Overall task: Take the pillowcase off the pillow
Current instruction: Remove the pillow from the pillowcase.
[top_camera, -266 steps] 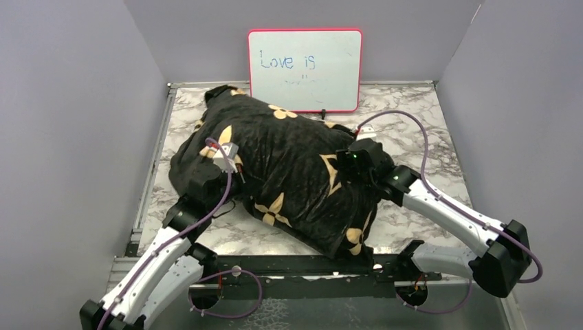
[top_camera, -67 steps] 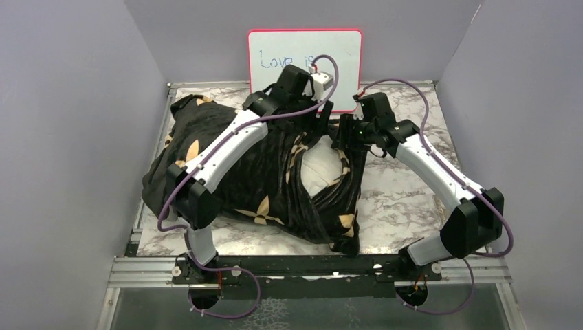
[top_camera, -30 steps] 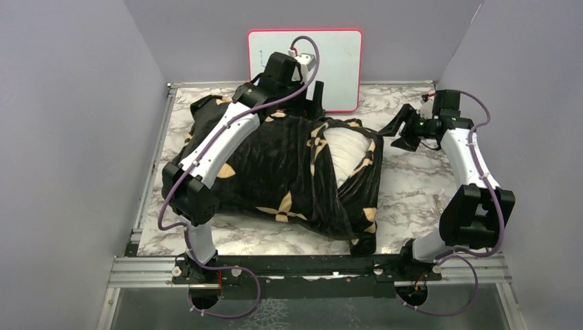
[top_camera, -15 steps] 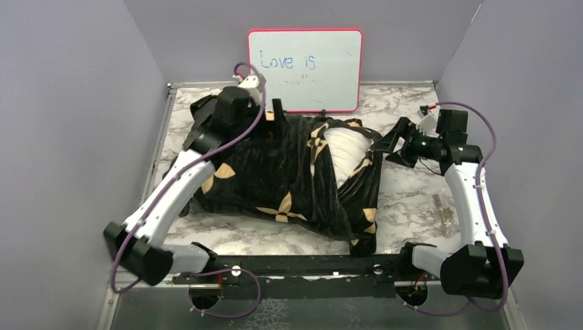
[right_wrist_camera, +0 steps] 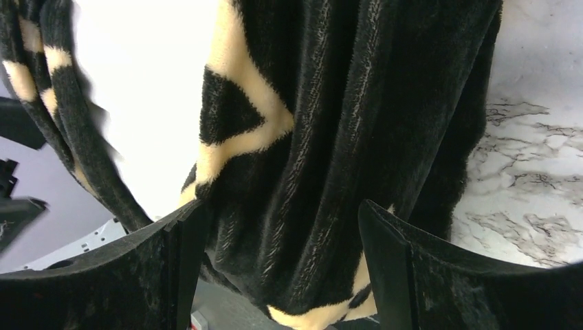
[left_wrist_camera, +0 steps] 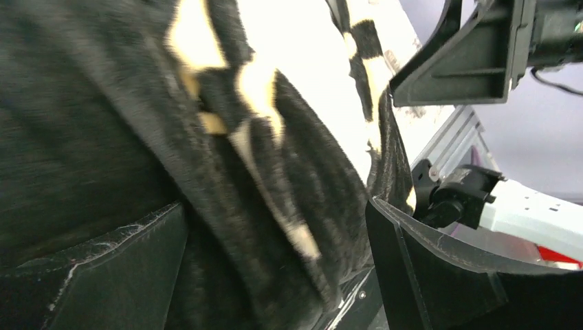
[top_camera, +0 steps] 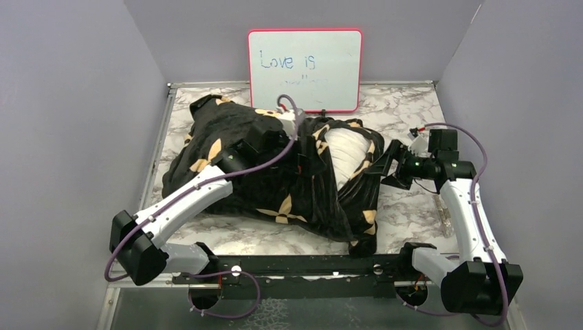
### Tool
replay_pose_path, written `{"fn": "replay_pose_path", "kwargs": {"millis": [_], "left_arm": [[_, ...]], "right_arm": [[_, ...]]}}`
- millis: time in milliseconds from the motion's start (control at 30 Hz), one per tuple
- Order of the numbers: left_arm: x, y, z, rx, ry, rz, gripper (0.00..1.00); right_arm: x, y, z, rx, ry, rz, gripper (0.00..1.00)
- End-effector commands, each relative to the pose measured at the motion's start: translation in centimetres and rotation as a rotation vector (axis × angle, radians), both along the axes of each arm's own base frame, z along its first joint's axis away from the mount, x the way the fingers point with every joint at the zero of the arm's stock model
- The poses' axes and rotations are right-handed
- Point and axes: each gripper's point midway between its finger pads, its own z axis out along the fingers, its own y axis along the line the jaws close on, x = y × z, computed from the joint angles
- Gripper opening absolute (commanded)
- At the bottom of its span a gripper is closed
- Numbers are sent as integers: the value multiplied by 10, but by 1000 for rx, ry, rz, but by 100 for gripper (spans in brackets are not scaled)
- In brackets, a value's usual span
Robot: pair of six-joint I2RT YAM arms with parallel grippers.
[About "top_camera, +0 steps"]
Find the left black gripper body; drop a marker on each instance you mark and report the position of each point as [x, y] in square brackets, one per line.
[283, 143]

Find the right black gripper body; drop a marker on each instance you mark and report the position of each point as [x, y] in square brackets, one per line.
[413, 167]

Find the white pillow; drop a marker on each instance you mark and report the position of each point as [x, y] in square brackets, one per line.
[348, 149]

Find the black floral plush pillowcase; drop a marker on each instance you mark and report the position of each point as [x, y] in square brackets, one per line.
[283, 193]

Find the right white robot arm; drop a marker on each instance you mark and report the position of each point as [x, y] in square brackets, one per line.
[482, 281]

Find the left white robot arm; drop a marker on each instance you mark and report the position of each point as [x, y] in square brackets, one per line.
[139, 243]

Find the clear plastic ruler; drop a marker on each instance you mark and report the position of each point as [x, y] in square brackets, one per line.
[444, 216]

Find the pink framed whiteboard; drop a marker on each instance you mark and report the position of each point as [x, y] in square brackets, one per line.
[318, 68]

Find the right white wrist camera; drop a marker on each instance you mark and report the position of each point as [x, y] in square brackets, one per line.
[418, 144]

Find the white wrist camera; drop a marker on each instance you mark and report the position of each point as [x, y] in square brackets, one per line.
[418, 144]
[287, 117]

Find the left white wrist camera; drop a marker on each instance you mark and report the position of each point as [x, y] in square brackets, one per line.
[287, 117]

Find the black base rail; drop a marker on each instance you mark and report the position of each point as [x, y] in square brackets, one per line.
[305, 276]

